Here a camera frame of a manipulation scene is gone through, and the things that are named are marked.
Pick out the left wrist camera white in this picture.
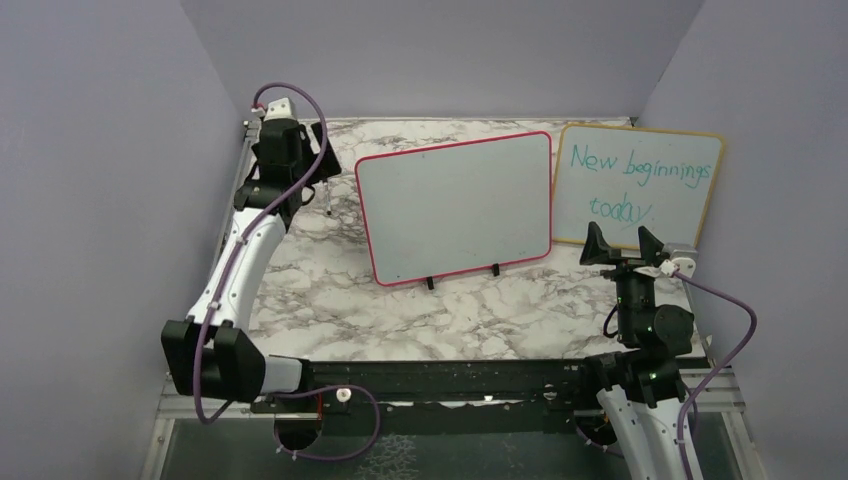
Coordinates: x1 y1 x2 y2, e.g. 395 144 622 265
251 97 297 121

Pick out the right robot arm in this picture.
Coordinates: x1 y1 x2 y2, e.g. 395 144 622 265
576 222 694 479

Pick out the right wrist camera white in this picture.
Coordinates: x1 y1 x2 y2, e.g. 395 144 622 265
659 243 698 278

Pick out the red framed whiteboard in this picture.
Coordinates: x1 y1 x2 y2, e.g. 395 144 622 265
354 131 553 287

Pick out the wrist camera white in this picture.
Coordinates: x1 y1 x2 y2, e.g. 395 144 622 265
251 97 297 121
659 243 698 278

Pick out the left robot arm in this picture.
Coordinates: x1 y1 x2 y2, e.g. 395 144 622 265
161 118 341 425

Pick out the black whiteboard marker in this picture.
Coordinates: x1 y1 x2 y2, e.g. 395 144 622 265
323 181 333 217

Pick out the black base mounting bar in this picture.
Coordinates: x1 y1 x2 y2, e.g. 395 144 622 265
242 359 601 439

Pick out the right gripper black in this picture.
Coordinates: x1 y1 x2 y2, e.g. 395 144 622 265
580 220 664 341

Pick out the yellow framed written whiteboard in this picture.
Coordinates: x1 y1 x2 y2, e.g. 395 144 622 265
552 123 725 249

